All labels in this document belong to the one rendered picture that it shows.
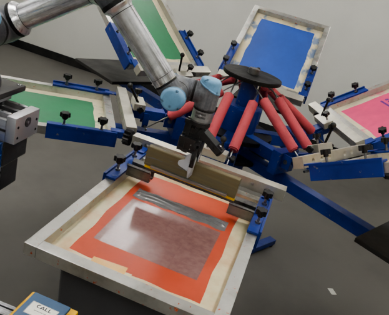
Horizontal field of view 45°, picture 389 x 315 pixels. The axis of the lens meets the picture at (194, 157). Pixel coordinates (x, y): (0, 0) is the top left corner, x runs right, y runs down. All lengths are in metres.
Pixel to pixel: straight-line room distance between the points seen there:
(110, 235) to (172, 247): 0.20
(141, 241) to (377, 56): 4.58
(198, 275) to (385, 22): 4.63
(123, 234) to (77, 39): 5.23
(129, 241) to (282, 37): 2.38
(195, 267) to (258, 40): 2.29
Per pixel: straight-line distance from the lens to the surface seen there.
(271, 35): 3.53
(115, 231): 1.52
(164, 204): 1.71
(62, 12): 1.62
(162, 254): 1.47
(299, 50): 3.46
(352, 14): 5.67
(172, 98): 1.41
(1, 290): 2.70
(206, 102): 1.56
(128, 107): 2.33
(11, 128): 1.55
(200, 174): 1.66
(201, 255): 1.51
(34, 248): 1.36
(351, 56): 5.71
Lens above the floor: 1.81
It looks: 23 degrees down
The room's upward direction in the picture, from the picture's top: 16 degrees clockwise
